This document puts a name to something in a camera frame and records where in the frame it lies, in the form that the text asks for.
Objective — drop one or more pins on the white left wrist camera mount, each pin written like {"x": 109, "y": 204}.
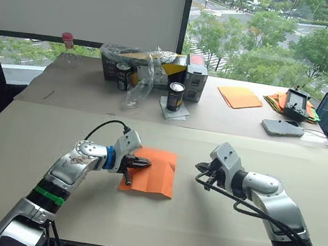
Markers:
{"x": 129, "y": 142}

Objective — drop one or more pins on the orange paper sheet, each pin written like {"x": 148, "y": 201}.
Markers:
{"x": 158, "y": 178}

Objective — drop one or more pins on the thin black stand legs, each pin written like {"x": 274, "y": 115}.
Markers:
{"x": 54, "y": 233}

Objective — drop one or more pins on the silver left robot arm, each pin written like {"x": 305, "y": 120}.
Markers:
{"x": 63, "y": 169}

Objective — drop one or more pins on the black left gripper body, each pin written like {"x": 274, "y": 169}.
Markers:
{"x": 128, "y": 162}

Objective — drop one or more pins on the black remote controller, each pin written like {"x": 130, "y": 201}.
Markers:
{"x": 296, "y": 105}

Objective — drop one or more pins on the glass flask with pink cap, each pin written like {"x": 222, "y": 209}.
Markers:
{"x": 68, "y": 53}

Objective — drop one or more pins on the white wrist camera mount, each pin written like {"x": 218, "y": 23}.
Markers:
{"x": 228, "y": 158}
{"x": 129, "y": 142}

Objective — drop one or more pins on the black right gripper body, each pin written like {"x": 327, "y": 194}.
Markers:
{"x": 215, "y": 168}

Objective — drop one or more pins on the multicoloured paper stack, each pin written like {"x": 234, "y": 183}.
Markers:
{"x": 275, "y": 102}

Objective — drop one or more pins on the clear plastic bag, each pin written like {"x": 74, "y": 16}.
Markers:
{"x": 137, "y": 94}

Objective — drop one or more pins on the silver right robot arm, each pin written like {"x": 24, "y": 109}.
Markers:
{"x": 279, "y": 203}

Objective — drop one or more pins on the black window post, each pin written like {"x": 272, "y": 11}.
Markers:
{"x": 186, "y": 15}

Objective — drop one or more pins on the orange paper stack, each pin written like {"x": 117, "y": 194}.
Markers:
{"x": 239, "y": 97}

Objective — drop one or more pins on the grey box with red top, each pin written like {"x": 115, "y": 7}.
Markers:
{"x": 195, "y": 81}

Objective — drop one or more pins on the black and yellow cardboard box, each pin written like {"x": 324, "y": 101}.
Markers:
{"x": 110, "y": 69}

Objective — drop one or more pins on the black drink can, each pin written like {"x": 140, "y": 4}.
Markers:
{"x": 122, "y": 77}
{"x": 174, "y": 98}

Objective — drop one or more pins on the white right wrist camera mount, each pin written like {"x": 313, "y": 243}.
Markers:
{"x": 228, "y": 158}

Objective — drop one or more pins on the white smartphone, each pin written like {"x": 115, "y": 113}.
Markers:
{"x": 281, "y": 128}

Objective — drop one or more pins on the grey square pad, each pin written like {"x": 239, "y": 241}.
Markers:
{"x": 184, "y": 113}

